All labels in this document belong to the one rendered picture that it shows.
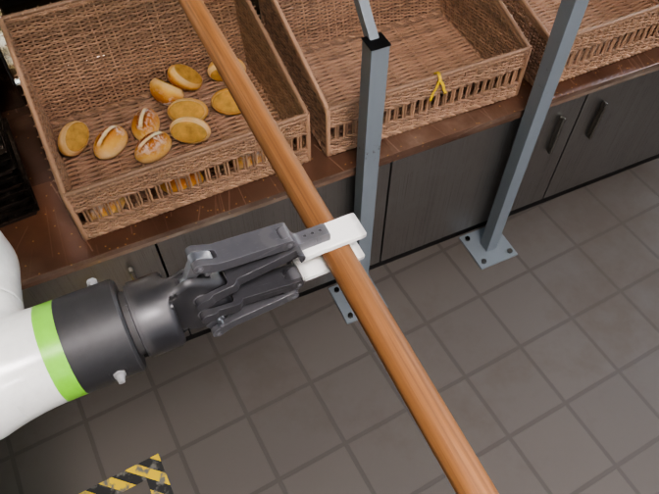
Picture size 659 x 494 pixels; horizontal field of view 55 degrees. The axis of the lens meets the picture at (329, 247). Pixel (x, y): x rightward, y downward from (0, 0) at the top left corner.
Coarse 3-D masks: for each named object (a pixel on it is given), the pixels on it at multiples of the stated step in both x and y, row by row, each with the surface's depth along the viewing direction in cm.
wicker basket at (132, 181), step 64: (64, 0) 143; (128, 0) 149; (64, 64) 150; (128, 64) 157; (192, 64) 165; (256, 64) 162; (128, 128) 156; (64, 192) 126; (128, 192) 132; (192, 192) 141
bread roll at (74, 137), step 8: (64, 128) 148; (72, 128) 148; (80, 128) 150; (64, 136) 146; (72, 136) 148; (80, 136) 150; (88, 136) 151; (64, 144) 146; (72, 144) 147; (80, 144) 149; (64, 152) 147; (72, 152) 147; (80, 152) 150
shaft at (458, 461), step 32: (192, 0) 85; (224, 64) 78; (256, 96) 74; (256, 128) 72; (288, 160) 69; (288, 192) 67; (352, 256) 62; (352, 288) 60; (384, 320) 58; (384, 352) 56; (416, 384) 54; (416, 416) 54; (448, 416) 53; (448, 448) 51; (480, 480) 50
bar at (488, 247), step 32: (576, 0) 131; (576, 32) 139; (384, 64) 121; (544, 64) 147; (384, 96) 128; (544, 96) 153; (512, 160) 173; (512, 192) 183; (480, 256) 205; (512, 256) 205; (352, 320) 191
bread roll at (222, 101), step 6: (222, 90) 156; (216, 96) 155; (222, 96) 155; (228, 96) 155; (216, 102) 156; (222, 102) 156; (228, 102) 156; (234, 102) 156; (216, 108) 156; (222, 108) 156; (228, 108) 156; (234, 108) 156; (228, 114) 157; (234, 114) 157
